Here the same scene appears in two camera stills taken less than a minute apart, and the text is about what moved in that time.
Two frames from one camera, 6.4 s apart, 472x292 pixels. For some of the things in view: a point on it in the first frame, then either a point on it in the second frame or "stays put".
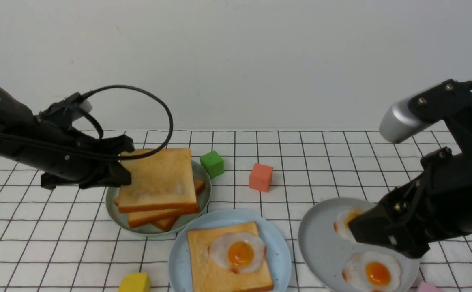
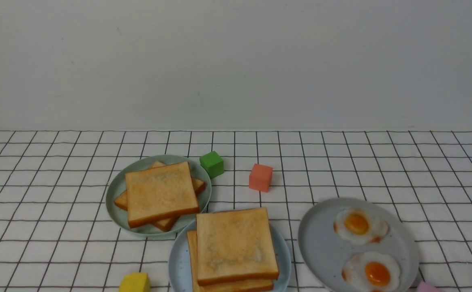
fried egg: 372,271 stays put
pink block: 426,287 stays put
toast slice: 163,181 → 235,245
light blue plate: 275,246 stays put
